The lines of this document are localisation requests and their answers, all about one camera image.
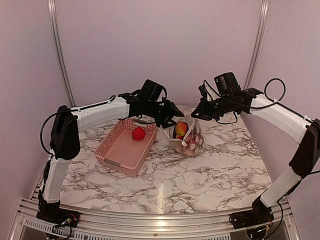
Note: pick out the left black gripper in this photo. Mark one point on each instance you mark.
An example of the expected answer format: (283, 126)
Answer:
(172, 110)

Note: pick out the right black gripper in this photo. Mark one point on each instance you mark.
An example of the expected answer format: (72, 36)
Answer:
(203, 113)

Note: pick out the clear zip top bag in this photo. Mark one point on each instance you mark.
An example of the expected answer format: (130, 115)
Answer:
(194, 129)

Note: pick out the red cherry bunch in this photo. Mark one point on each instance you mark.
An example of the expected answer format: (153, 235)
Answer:
(194, 144)

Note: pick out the red toy ball fruit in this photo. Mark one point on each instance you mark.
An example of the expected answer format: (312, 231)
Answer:
(138, 133)

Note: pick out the pink perforated plastic basket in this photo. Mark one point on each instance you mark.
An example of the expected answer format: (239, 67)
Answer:
(119, 151)

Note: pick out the purple toy eggplant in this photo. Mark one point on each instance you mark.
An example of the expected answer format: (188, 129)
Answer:
(174, 132)

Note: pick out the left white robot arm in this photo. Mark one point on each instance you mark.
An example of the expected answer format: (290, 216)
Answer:
(70, 122)

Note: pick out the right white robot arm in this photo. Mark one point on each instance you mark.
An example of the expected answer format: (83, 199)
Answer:
(229, 97)

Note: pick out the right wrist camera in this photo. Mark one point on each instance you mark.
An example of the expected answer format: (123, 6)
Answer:
(204, 93)

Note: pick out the right aluminium corner post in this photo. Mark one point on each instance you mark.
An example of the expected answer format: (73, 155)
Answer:
(260, 33)

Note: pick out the aluminium corner post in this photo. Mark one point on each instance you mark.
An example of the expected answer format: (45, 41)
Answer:
(59, 51)
(260, 33)

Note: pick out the aluminium front frame rail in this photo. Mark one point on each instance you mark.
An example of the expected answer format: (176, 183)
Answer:
(107, 225)

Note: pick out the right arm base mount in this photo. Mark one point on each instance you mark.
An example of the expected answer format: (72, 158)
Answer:
(249, 218)

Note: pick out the left aluminium corner post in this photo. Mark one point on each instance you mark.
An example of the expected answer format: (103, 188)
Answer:
(59, 51)

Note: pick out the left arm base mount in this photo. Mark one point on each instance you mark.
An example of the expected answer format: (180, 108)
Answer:
(59, 216)

